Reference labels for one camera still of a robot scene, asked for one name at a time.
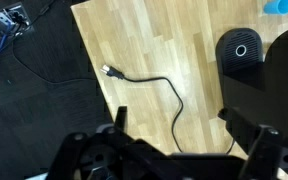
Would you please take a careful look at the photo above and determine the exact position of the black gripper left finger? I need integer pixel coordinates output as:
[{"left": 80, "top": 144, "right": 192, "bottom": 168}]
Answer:
[{"left": 45, "top": 105, "right": 172, "bottom": 180}]

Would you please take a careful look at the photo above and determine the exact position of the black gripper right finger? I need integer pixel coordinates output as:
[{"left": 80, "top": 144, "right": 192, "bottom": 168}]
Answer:
[{"left": 217, "top": 106, "right": 288, "bottom": 180}]

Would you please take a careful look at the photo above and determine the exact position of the black Keurig coffee machine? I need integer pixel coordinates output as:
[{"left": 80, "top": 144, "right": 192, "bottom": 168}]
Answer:
[{"left": 215, "top": 27, "right": 288, "bottom": 141}]

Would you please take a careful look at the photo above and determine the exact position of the small blue plastic cup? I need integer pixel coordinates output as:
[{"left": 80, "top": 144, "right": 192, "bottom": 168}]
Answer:
[{"left": 263, "top": 0, "right": 288, "bottom": 16}]

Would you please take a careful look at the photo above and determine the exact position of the thin black floor cable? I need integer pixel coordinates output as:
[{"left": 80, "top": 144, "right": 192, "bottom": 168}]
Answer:
[{"left": 12, "top": 0, "right": 98, "bottom": 84}]

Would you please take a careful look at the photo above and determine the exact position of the black coffee machine power cable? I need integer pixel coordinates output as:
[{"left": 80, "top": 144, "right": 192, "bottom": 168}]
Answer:
[{"left": 99, "top": 64, "right": 236, "bottom": 155}]

